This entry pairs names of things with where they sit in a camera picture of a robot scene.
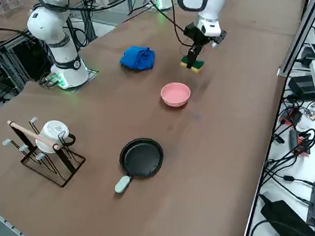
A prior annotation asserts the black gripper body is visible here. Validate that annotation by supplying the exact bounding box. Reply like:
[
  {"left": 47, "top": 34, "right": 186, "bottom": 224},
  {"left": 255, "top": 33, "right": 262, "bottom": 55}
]
[{"left": 182, "top": 21, "right": 214, "bottom": 48}]

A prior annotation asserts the green and yellow sponge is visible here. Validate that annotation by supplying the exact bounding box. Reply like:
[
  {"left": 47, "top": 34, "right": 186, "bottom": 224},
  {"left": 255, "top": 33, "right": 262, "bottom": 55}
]
[{"left": 179, "top": 54, "right": 205, "bottom": 74}]

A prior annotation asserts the pink bowl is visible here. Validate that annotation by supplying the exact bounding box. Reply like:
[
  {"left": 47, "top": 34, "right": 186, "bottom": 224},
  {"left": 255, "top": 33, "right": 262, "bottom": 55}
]
[{"left": 159, "top": 81, "right": 192, "bottom": 109}]

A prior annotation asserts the crumpled blue cloth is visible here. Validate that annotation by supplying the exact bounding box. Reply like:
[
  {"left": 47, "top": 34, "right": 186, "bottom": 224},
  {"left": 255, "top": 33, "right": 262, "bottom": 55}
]
[{"left": 119, "top": 44, "right": 156, "bottom": 72}]

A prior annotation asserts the black power adapter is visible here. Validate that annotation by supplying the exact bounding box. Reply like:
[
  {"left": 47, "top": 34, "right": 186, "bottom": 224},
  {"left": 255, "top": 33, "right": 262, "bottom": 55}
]
[{"left": 287, "top": 74, "right": 315, "bottom": 102}]

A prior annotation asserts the small red black module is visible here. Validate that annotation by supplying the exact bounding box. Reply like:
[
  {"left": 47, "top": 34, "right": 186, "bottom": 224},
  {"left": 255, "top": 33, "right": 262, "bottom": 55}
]
[
  {"left": 292, "top": 134, "right": 313, "bottom": 159},
  {"left": 278, "top": 106, "right": 303, "bottom": 127}
]

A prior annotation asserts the slim black adapter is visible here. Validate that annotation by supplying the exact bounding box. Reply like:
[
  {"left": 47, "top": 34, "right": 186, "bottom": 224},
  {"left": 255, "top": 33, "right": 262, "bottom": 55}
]
[{"left": 287, "top": 128, "right": 300, "bottom": 152}]

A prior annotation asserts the white cup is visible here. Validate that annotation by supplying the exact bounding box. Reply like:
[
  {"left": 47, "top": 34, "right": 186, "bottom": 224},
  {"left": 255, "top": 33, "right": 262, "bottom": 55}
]
[{"left": 34, "top": 118, "right": 73, "bottom": 156}]

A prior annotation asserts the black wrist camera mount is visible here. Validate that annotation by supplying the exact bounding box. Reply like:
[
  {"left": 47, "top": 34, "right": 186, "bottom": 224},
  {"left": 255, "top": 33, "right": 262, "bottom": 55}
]
[{"left": 210, "top": 28, "right": 228, "bottom": 47}]

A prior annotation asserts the long aluminium frame profile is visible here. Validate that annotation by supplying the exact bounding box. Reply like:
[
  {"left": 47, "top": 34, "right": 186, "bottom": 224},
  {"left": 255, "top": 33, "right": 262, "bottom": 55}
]
[{"left": 277, "top": 0, "right": 315, "bottom": 81}]

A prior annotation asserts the black pan with grey handle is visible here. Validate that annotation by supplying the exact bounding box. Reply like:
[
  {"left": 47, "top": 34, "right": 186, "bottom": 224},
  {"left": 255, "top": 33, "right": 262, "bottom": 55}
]
[{"left": 113, "top": 135, "right": 166, "bottom": 199}]

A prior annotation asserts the black metal frame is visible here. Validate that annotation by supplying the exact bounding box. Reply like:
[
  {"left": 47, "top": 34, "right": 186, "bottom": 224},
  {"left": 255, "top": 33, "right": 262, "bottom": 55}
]
[{"left": 0, "top": 27, "right": 57, "bottom": 99}]

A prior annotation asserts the black wire cup rack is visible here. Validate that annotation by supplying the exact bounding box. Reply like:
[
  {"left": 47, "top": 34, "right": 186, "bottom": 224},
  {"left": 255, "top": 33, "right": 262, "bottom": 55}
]
[{"left": 1, "top": 114, "right": 90, "bottom": 190}]

